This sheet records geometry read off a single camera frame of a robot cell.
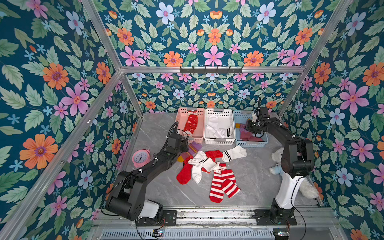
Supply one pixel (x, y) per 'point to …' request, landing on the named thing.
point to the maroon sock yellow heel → (245, 134)
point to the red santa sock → (191, 123)
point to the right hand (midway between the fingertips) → (251, 125)
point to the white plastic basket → (225, 120)
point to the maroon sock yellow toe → (194, 148)
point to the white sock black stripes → (228, 131)
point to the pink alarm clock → (141, 157)
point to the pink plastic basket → (181, 118)
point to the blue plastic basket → (242, 116)
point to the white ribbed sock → (201, 161)
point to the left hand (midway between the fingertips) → (186, 140)
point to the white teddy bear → (306, 188)
